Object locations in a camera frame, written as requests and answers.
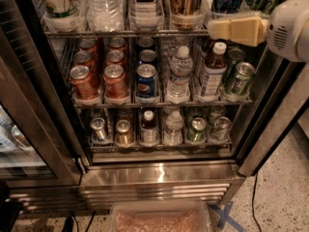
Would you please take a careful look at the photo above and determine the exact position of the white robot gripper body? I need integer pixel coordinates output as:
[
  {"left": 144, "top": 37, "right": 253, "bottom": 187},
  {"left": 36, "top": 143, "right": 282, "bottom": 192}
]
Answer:
[{"left": 267, "top": 0, "right": 309, "bottom": 63}]

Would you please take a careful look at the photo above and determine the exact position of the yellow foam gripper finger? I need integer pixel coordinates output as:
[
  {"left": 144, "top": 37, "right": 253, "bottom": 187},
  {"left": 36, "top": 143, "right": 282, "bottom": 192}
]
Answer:
[{"left": 207, "top": 15, "right": 268, "bottom": 46}]

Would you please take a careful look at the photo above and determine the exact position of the green soda can behind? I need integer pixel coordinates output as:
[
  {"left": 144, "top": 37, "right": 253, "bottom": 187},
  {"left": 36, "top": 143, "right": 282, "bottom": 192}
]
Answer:
[{"left": 223, "top": 47, "right": 246, "bottom": 83}]

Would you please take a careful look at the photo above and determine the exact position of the green soda can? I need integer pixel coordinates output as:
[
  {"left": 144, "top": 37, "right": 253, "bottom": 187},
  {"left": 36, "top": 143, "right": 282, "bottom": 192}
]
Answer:
[
  {"left": 225, "top": 62, "right": 255, "bottom": 96},
  {"left": 223, "top": 47, "right": 246, "bottom": 83}
]

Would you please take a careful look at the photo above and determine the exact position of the green soda can front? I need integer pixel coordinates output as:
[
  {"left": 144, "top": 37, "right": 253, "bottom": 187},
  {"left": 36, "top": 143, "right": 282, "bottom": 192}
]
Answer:
[{"left": 225, "top": 62, "right": 255, "bottom": 96}]

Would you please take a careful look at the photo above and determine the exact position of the open fridge door right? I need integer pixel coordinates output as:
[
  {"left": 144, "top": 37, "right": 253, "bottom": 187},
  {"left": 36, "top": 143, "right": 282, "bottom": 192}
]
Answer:
[{"left": 239, "top": 61, "right": 309, "bottom": 178}]

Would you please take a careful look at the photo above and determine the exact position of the clear water bottle middle shelf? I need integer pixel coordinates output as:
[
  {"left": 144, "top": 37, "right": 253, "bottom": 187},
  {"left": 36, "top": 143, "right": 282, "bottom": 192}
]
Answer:
[{"left": 167, "top": 45, "right": 193, "bottom": 103}]

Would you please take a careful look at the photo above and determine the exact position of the light green can bottom right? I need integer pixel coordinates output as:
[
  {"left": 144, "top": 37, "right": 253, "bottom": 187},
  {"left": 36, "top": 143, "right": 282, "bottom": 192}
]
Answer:
[{"left": 210, "top": 116, "right": 232, "bottom": 142}]

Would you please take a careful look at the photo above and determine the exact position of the white label bottle top shelf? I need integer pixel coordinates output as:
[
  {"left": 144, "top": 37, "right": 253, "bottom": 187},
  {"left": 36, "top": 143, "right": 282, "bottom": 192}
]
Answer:
[{"left": 129, "top": 0, "right": 164, "bottom": 30}]

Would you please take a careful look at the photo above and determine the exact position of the blue pepsi can behind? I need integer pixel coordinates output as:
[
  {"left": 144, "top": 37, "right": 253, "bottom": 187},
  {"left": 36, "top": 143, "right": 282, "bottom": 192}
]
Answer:
[{"left": 138, "top": 49, "right": 157, "bottom": 66}]

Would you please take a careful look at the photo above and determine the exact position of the blue pepsi can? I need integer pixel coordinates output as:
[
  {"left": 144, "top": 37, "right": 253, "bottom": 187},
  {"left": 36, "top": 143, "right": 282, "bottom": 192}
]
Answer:
[
  {"left": 138, "top": 49, "right": 157, "bottom": 66},
  {"left": 136, "top": 64, "right": 158, "bottom": 99}
]

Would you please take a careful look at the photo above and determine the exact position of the blue pepsi can front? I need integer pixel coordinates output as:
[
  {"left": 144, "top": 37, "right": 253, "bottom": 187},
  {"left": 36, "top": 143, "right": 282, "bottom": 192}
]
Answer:
[{"left": 136, "top": 64, "right": 158, "bottom": 99}]

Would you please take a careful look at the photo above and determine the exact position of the green can bottom shelf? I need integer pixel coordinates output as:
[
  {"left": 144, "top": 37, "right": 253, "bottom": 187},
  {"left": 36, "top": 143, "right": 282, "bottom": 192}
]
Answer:
[{"left": 186, "top": 117, "right": 207, "bottom": 143}]

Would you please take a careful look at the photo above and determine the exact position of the stainless steel fridge cabinet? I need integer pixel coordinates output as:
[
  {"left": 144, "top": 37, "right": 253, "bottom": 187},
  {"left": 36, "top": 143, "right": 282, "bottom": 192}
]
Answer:
[{"left": 8, "top": 0, "right": 309, "bottom": 215}]

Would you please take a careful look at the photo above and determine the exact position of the water bottle bottom shelf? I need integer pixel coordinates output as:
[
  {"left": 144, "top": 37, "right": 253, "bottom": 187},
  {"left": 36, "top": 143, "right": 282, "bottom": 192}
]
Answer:
[{"left": 163, "top": 110, "right": 183, "bottom": 146}]

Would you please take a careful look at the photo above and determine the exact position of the red soda can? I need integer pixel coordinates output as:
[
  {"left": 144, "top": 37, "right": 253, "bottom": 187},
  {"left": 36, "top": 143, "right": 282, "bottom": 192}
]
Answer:
[
  {"left": 73, "top": 50, "right": 96, "bottom": 72},
  {"left": 105, "top": 50, "right": 126, "bottom": 66},
  {"left": 70, "top": 65, "right": 98, "bottom": 100},
  {"left": 103, "top": 64, "right": 128, "bottom": 99}
]

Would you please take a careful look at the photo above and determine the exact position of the tea bottle bottom shelf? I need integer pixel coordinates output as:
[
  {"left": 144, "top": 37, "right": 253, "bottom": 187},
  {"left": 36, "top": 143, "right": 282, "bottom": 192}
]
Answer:
[{"left": 141, "top": 110, "right": 158, "bottom": 146}]

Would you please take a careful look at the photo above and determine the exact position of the large water bottle top shelf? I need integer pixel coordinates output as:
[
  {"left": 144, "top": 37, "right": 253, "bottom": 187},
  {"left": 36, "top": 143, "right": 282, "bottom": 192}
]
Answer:
[{"left": 86, "top": 0, "right": 125, "bottom": 32}]

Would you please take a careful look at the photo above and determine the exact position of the gold can bottom shelf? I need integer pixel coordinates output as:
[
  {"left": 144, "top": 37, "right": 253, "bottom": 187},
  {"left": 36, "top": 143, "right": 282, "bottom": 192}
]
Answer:
[{"left": 115, "top": 120, "right": 133, "bottom": 146}]

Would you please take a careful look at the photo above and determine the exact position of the red soda can middle left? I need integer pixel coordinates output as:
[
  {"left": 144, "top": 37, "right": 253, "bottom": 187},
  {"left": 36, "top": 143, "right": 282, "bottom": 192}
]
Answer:
[{"left": 73, "top": 50, "right": 96, "bottom": 72}]

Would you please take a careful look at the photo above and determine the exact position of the red soda can front left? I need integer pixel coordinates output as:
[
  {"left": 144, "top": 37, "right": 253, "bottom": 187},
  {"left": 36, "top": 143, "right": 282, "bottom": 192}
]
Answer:
[{"left": 70, "top": 65, "right": 98, "bottom": 100}]

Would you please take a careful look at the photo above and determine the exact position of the silver can bottom left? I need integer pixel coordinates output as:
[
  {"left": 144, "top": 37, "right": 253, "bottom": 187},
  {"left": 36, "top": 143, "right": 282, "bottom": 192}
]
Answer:
[{"left": 90, "top": 117, "right": 107, "bottom": 142}]

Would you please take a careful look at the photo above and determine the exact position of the glass fridge door left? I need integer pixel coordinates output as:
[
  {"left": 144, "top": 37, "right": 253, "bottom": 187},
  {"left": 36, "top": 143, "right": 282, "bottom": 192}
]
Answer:
[{"left": 0, "top": 0, "right": 81, "bottom": 189}]

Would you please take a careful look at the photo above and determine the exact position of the iced tea bottle white cap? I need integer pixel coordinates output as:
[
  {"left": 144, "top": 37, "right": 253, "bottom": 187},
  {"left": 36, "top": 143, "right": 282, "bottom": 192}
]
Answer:
[{"left": 197, "top": 42, "right": 227, "bottom": 97}]

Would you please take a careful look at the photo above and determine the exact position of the blue tape cross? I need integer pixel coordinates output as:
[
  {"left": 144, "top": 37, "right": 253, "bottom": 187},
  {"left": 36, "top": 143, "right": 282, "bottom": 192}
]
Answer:
[{"left": 210, "top": 201, "right": 244, "bottom": 232}]

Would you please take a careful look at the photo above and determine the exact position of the clear plastic bin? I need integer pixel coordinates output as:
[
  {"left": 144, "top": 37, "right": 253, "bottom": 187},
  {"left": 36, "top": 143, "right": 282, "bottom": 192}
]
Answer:
[{"left": 108, "top": 199, "right": 212, "bottom": 232}]

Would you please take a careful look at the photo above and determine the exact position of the black power cable right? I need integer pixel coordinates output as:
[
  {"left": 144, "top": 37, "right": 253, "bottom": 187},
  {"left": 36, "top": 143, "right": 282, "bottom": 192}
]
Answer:
[{"left": 250, "top": 173, "right": 264, "bottom": 232}]

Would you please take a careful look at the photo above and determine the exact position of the black cables bottom left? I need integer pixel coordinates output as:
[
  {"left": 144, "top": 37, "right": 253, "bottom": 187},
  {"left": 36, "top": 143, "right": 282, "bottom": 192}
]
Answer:
[{"left": 61, "top": 211, "right": 97, "bottom": 232}]

